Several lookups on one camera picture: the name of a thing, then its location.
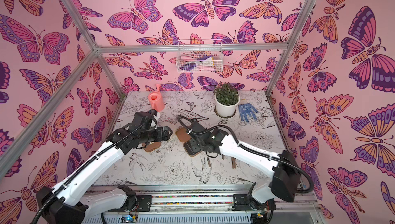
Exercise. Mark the dark brown clipper case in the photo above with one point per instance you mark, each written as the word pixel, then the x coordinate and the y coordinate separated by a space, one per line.
pixel 185 140

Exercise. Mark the tan brown clipper case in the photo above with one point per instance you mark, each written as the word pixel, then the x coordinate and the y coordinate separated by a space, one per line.
pixel 152 147

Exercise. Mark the white potted green plant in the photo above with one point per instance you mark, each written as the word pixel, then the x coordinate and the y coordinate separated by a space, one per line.
pixel 227 99

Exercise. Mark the pink watering can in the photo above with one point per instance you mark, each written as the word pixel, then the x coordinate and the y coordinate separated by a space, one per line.
pixel 156 99

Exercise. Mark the blue gardening glove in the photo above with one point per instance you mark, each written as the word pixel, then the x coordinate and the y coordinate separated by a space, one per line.
pixel 247 111

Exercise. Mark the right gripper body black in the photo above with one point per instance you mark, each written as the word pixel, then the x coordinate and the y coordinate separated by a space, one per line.
pixel 192 139

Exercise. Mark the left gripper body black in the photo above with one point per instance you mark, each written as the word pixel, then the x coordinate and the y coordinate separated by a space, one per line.
pixel 154 135

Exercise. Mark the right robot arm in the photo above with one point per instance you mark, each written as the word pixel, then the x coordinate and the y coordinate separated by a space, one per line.
pixel 286 178

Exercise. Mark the white wire wall basket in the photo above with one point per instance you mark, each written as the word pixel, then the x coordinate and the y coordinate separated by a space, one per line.
pixel 200 55

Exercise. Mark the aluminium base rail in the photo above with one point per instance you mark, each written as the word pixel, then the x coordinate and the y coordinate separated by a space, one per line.
pixel 193 204

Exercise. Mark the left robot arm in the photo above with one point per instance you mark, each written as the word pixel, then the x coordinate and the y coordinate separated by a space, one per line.
pixel 63 204

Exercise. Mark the cream clipper case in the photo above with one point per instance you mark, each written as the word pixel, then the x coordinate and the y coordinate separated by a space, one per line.
pixel 173 127

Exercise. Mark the long brown nail clipper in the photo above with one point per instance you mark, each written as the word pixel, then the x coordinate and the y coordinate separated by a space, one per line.
pixel 233 163

